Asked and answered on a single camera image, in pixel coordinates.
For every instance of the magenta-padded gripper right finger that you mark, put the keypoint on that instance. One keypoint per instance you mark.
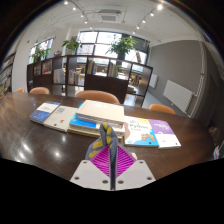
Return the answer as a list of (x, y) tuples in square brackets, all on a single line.
[(136, 173)]

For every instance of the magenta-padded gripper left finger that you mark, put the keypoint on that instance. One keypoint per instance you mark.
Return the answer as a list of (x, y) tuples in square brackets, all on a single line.
[(88, 173)]

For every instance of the tan book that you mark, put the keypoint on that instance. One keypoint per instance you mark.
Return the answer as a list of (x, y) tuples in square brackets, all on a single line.
[(83, 133)]

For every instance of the colourful cyan and yellow book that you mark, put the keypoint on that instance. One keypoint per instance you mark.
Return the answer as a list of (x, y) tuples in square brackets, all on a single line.
[(140, 131)]

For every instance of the purple and white book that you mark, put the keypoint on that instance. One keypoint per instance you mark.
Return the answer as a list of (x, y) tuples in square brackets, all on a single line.
[(165, 133)]

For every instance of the thin white book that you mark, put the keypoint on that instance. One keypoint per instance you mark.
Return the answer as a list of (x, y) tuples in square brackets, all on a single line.
[(60, 119)]

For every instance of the large thick white book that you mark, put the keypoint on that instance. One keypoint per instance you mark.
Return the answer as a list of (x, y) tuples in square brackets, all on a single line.
[(101, 111)]

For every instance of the dark blue book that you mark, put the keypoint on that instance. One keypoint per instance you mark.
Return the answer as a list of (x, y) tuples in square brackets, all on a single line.
[(44, 112)]

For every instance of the orange chairs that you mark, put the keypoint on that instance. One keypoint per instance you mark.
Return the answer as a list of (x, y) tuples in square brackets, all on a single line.
[(96, 96)]

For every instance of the small blue and white box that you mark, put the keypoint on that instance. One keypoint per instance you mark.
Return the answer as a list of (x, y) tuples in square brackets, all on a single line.
[(218, 150)]

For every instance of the dark open shelf unit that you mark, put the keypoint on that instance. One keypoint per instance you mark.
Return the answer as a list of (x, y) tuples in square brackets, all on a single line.
[(103, 86)]

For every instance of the green potted plant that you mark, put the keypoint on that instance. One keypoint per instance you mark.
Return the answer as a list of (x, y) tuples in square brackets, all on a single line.
[(71, 44), (40, 54), (122, 45)]

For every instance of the large multi-pane window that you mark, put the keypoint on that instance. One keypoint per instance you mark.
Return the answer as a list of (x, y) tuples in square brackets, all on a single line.
[(100, 38)]

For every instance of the narrow side window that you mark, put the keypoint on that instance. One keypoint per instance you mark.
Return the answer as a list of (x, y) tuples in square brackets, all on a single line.
[(43, 45)]

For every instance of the ceiling air conditioner unit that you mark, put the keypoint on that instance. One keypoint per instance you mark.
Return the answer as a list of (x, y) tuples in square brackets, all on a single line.
[(110, 16)]

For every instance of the ceiling track spotlights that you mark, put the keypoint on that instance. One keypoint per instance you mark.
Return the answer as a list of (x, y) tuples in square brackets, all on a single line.
[(159, 6)]

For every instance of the large white wall radiator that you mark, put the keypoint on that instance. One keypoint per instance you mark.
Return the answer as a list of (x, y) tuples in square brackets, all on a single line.
[(178, 96)]

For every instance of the small white wall radiator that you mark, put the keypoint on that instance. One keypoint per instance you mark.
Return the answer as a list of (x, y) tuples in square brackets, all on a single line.
[(153, 81)]

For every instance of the wall bookshelf with books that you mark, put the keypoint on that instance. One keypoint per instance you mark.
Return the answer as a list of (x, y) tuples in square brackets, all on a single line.
[(6, 75)]

